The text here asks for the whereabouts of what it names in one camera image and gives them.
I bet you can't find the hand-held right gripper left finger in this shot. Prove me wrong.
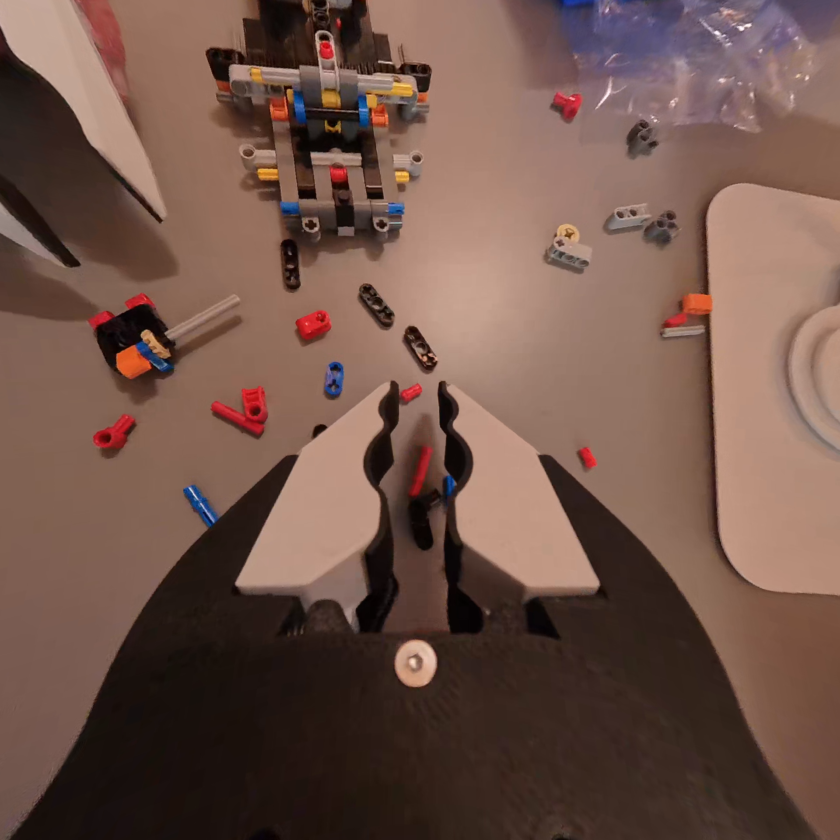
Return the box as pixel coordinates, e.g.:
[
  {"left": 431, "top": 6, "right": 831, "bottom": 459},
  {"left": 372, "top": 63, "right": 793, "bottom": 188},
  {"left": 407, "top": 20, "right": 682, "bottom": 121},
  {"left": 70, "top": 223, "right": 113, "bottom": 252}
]
[{"left": 235, "top": 381, "right": 400, "bottom": 632}]

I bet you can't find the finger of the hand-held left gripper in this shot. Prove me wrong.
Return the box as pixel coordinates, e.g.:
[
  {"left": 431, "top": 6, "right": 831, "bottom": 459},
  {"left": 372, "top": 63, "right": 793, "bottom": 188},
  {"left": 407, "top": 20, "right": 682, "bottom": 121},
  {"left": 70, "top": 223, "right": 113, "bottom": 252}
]
[
  {"left": 0, "top": 0, "right": 168, "bottom": 224},
  {"left": 0, "top": 176, "right": 81, "bottom": 269}
]

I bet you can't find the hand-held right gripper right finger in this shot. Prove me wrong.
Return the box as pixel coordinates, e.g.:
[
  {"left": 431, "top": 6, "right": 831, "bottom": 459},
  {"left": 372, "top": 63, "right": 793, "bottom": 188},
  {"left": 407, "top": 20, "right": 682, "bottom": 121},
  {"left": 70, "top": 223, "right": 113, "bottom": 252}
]
[{"left": 438, "top": 381, "right": 601, "bottom": 632}]

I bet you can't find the small black lego gear assembly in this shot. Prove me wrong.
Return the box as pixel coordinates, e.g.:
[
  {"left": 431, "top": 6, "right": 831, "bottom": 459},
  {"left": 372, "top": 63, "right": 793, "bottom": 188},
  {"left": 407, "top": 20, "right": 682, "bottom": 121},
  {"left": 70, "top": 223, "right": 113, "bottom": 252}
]
[{"left": 88, "top": 293, "right": 242, "bottom": 380}]

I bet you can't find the black angled lego connector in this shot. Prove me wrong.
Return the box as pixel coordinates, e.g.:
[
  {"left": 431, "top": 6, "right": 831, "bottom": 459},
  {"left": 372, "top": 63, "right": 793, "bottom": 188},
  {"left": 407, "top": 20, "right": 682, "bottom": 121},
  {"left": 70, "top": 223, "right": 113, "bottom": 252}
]
[{"left": 408, "top": 489, "right": 442, "bottom": 551}]

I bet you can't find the red lego axle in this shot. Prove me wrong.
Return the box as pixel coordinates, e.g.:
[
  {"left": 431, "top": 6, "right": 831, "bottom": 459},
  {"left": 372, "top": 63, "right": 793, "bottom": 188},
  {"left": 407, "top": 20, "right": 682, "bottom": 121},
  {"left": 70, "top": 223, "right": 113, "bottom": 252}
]
[{"left": 210, "top": 401, "right": 265, "bottom": 437}]

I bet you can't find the multicoloured lego vehicle chassis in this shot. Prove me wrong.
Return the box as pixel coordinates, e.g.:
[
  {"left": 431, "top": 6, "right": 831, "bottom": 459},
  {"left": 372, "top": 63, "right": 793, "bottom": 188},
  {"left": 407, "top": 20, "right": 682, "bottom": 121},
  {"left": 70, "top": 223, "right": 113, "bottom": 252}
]
[{"left": 205, "top": 0, "right": 434, "bottom": 240}]

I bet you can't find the red printed paper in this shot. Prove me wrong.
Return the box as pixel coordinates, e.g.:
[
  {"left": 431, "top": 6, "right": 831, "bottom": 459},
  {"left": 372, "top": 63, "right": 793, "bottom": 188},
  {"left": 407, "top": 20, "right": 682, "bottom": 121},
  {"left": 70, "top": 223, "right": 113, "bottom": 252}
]
[{"left": 72, "top": 0, "right": 132, "bottom": 112}]

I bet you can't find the white tray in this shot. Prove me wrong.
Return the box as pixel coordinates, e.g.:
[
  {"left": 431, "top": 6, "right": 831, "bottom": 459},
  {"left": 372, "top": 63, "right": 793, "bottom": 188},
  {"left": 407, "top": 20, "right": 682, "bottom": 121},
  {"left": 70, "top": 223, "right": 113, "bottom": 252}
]
[{"left": 705, "top": 184, "right": 840, "bottom": 595}]

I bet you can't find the light grey three-hole liftarm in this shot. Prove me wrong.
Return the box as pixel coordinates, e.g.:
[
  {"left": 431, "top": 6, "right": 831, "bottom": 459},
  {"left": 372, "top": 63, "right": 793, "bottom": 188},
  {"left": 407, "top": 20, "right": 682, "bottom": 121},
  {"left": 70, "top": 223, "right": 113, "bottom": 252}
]
[{"left": 545, "top": 239, "right": 593, "bottom": 273}]

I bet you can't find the white round object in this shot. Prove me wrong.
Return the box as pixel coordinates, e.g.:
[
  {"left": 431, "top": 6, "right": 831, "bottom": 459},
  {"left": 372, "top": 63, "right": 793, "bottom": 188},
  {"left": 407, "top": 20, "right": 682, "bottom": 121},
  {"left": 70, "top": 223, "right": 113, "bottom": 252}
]
[{"left": 787, "top": 305, "right": 840, "bottom": 454}]

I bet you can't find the clear plastic bag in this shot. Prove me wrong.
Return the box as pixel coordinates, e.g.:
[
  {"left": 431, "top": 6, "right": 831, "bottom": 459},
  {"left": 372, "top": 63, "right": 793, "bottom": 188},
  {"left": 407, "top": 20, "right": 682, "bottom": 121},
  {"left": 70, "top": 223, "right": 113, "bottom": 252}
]
[{"left": 558, "top": 0, "right": 824, "bottom": 132}]

